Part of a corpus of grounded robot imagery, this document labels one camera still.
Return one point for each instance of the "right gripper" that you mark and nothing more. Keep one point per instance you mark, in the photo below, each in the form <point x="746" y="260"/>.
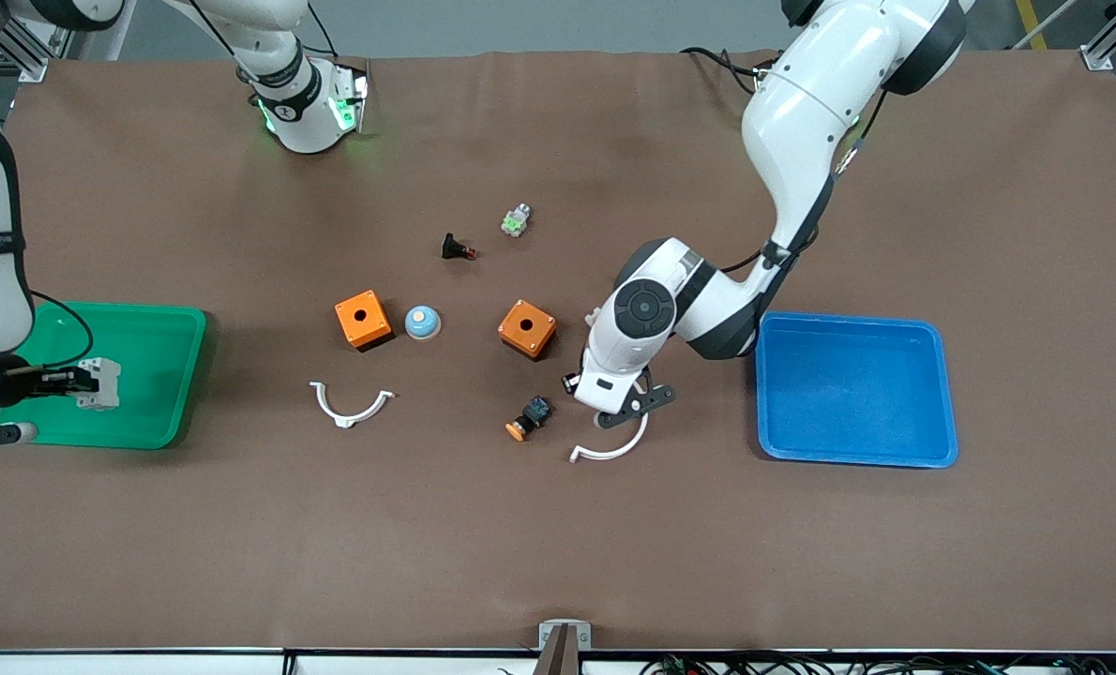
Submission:
<point x="16" y="383"/>

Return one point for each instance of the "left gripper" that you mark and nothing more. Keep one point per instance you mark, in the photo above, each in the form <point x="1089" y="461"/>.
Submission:
<point x="566" y="382"/>

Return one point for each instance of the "white circuit breaker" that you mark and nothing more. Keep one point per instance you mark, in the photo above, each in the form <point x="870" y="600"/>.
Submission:
<point x="103" y="384"/>

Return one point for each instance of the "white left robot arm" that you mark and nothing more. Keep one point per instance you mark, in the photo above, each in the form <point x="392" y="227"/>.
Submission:
<point x="802" y="112"/>

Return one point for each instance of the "large white curved clip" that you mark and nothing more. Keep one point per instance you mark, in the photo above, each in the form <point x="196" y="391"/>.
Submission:
<point x="614" y="454"/>

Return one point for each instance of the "orange pushbutton black body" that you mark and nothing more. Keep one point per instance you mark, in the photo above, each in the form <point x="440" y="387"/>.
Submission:
<point x="532" y="415"/>

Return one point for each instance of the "orange button box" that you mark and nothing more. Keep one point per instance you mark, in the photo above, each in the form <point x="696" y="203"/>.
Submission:
<point x="539" y="333"/>
<point x="375" y="323"/>

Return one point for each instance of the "green plastic tray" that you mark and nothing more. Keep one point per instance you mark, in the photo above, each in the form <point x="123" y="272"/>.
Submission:
<point x="150" y="375"/>

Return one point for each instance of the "blue plastic tray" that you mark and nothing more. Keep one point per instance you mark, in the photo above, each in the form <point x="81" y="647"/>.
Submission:
<point x="853" y="389"/>

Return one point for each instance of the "green white indicator light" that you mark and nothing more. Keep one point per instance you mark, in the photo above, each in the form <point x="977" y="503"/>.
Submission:
<point x="516" y="221"/>

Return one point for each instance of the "blue dome button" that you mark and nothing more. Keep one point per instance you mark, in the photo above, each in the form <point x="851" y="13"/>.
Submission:
<point x="422" y="322"/>

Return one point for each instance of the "small white curved clip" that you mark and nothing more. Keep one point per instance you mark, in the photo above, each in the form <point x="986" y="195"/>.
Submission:
<point x="342" y="417"/>

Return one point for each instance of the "black switch red tip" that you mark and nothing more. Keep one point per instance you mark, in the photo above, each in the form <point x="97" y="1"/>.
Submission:
<point x="453" y="247"/>

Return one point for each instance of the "metal table edge bracket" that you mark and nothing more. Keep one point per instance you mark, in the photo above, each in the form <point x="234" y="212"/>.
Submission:
<point x="565" y="642"/>

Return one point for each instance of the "white table edge rail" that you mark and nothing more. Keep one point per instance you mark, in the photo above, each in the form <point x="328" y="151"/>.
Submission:
<point x="145" y="664"/>

